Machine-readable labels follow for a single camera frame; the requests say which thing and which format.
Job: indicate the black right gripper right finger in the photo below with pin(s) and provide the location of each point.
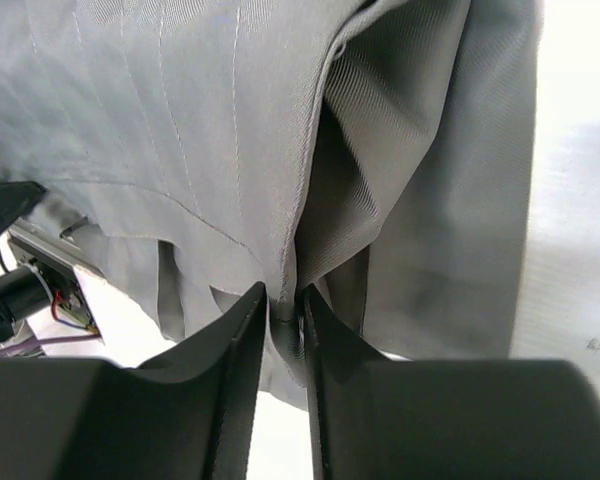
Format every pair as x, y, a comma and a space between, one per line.
375, 418

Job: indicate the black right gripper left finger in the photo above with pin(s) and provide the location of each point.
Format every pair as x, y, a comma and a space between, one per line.
185, 414

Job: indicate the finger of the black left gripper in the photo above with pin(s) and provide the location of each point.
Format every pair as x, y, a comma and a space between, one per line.
18, 199

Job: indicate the grey pleated skirt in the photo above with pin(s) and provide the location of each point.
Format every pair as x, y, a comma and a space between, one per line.
380, 150

